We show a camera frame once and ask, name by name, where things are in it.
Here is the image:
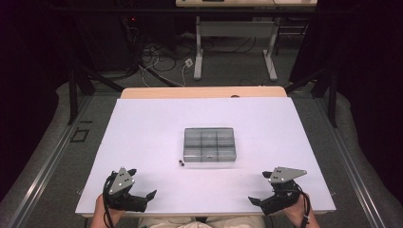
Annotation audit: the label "person's right hand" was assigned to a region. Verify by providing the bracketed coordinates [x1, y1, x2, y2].
[283, 193, 313, 222]

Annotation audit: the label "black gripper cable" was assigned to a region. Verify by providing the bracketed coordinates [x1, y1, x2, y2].
[102, 172, 117, 228]
[296, 184, 312, 228]

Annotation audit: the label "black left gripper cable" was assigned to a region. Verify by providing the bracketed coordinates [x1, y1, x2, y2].
[102, 172, 117, 228]

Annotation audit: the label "white-legged desk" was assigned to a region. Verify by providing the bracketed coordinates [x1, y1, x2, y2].
[175, 0, 318, 82]

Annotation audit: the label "aluminium floor rail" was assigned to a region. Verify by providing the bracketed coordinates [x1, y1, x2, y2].
[317, 96, 388, 228]
[8, 94, 93, 228]

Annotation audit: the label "white table cover sheet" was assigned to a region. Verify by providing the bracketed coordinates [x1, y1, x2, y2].
[75, 97, 336, 217]

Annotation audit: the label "clear plastic compartment box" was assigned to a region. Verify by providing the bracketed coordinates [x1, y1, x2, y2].
[182, 126, 238, 163]

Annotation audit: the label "wooden table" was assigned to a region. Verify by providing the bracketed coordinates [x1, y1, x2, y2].
[120, 85, 288, 100]

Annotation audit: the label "tangle of floor cables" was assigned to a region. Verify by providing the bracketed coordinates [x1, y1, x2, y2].
[122, 18, 196, 89]

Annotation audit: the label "black metal stand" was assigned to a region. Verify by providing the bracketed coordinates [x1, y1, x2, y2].
[284, 66, 339, 128]
[67, 66, 125, 126]

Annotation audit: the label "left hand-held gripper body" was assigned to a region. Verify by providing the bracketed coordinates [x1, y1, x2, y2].
[103, 166, 148, 213]

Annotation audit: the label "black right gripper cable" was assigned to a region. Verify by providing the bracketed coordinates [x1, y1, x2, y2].
[296, 184, 312, 228]

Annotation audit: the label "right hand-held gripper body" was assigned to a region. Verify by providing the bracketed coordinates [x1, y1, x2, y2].
[259, 166, 308, 217]

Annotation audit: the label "person's beige pants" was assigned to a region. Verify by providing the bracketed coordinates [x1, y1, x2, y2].
[139, 215, 266, 228]

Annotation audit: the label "person's left hand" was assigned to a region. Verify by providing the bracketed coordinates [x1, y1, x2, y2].
[94, 193, 126, 224]

